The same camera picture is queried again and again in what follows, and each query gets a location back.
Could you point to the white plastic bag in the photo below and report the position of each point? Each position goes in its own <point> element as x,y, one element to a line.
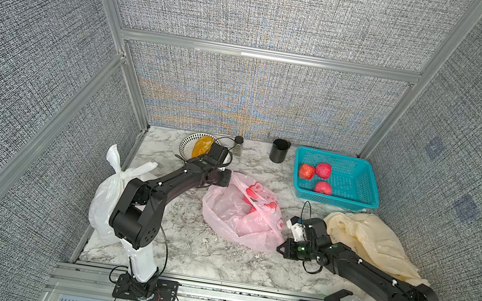
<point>110,191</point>

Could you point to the black cylindrical cup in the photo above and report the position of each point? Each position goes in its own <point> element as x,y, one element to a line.
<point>279,150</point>

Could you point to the pink plastic bag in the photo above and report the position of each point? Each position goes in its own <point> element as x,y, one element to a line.
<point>226,211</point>

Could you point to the teal plastic basket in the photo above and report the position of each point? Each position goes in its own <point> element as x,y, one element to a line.
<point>352,180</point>

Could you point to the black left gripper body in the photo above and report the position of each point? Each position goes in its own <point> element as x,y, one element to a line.
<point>221,176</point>

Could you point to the cream banana print plastic bag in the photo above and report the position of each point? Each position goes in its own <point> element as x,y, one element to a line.
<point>368,236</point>

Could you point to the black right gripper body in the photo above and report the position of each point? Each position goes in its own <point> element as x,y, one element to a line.
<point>300,250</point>

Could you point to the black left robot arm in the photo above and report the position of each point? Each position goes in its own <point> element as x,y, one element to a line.
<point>137,216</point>

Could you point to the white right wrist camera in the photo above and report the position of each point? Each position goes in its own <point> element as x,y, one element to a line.
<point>297,231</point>

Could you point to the glass herb spice jar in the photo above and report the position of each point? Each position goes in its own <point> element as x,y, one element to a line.
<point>238,146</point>

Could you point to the patterned plate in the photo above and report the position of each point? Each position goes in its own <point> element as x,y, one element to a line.
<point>187,145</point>

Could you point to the pink red apple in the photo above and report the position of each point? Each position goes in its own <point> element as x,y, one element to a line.
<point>254,191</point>
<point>323,188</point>
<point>268,209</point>

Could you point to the yellow food on plate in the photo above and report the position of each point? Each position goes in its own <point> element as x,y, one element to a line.
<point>202,146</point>

